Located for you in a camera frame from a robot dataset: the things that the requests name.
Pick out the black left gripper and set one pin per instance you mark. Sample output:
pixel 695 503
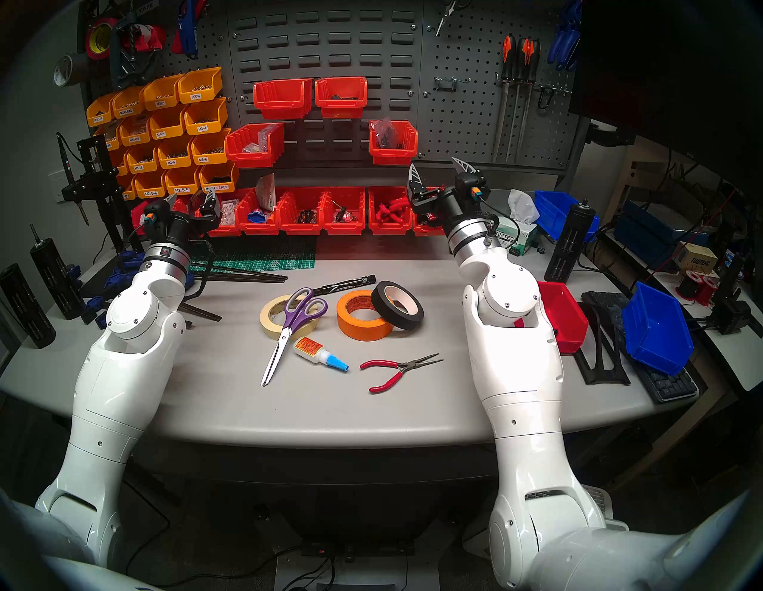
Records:
pixel 185 227

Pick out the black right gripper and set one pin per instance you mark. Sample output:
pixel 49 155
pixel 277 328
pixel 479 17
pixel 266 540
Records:
pixel 453 211

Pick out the black tape roll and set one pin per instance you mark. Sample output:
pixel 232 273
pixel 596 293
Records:
pixel 411 319

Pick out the orange tape roll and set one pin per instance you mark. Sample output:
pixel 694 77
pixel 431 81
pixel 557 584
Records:
pixel 351 324

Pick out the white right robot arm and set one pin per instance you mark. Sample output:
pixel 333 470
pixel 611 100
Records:
pixel 518 381

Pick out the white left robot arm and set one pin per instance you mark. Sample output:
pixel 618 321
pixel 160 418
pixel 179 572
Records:
pixel 125 381

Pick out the beige masking tape roll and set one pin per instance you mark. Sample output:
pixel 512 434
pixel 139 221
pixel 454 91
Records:
pixel 268 322

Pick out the red white tape roll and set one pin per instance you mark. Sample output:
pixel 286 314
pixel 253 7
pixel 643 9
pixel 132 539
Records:
pixel 152 39

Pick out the grey pegboard back panel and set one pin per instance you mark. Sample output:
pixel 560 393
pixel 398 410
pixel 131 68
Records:
pixel 325 53

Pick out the red yellow tape roll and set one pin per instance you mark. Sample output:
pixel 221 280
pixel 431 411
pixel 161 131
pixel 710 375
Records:
pixel 95 30

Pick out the yellow plastic parts bin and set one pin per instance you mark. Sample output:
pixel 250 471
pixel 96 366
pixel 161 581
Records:
pixel 199 83
pixel 100 113
pixel 128 102
pixel 127 189
pixel 142 159
pixel 210 148
pixel 167 124
pixel 111 138
pixel 134 131
pixel 182 182
pixel 120 162
pixel 174 154
pixel 219 177
pixel 149 186
pixel 161 92
pixel 205 116

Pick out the red plastic storage bin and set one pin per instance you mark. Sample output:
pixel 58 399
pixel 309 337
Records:
pixel 341 106
pixel 253 154
pixel 343 229
pixel 423 230
pixel 390 156
pixel 228 231
pixel 301 229
pixel 138 217
pixel 566 322
pixel 256 228
pixel 280 98
pixel 384 229

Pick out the small blue plastic part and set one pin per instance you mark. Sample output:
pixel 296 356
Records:
pixel 256 217

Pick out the clear plastic parts bag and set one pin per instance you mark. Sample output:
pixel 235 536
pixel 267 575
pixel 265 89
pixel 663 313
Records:
pixel 262 143
pixel 384 131

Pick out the pile of blue clamps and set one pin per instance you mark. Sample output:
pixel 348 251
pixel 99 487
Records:
pixel 128 262

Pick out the black tripod rods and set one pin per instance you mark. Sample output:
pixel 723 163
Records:
pixel 250 274

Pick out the Kimtech tissue box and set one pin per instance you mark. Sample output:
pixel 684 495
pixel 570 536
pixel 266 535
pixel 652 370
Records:
pixel 518 235

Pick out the black metal fixture stand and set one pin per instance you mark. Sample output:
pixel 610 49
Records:
pixel 98 184

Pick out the green cutting mat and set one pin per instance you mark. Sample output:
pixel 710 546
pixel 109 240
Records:
pixel 268 259

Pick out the metal double peg hook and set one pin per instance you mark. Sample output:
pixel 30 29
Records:
pixel 444 84

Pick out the blue plastic storage bin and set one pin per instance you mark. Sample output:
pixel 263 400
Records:
pixel 551 208
pixel 656 333

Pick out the black cylindrical tool holder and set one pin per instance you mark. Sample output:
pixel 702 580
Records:
pixel 56 280
pixel 566 250

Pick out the black marker pen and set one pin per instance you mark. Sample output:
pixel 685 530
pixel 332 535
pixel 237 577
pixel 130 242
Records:
pixel 346 285

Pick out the black bar clamp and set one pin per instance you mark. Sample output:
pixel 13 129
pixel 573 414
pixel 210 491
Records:
pixel 128 65

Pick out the small silver scissors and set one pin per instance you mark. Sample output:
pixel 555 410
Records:
pixel 444 21

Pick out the glue bottle with blue cap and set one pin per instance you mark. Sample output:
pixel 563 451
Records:
pixel 310 348

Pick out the dark blue storage bin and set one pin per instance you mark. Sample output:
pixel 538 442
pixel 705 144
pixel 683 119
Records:
pixel 641 238

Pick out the black computer monitor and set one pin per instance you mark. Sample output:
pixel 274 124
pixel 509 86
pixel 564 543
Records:
pixel 656 59

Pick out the small cardboard box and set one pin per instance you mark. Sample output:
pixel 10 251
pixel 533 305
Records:
pixel 696 259

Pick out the black computer keyboard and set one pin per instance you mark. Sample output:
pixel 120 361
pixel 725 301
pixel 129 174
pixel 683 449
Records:
pixel 673 384

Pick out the black desktop device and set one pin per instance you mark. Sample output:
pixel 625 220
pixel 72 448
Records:
pixel 730 313

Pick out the white side table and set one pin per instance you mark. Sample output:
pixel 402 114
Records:
pixel 742 357

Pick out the white Coway air purifier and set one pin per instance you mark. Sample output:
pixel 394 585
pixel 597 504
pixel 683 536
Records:
pixel 602 500

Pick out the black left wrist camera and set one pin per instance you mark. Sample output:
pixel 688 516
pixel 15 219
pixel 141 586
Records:
pixel 160 215

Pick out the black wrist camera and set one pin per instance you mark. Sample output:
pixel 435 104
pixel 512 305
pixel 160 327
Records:
pixel 477 187
pixel 160 215

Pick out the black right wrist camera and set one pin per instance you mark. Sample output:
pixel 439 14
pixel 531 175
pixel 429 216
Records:
pixel 477 187

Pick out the grey duct tape roll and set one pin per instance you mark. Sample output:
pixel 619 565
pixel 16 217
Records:
pixel 74 68

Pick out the black printed frame part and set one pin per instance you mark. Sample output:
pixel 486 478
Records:
pixel 596 369

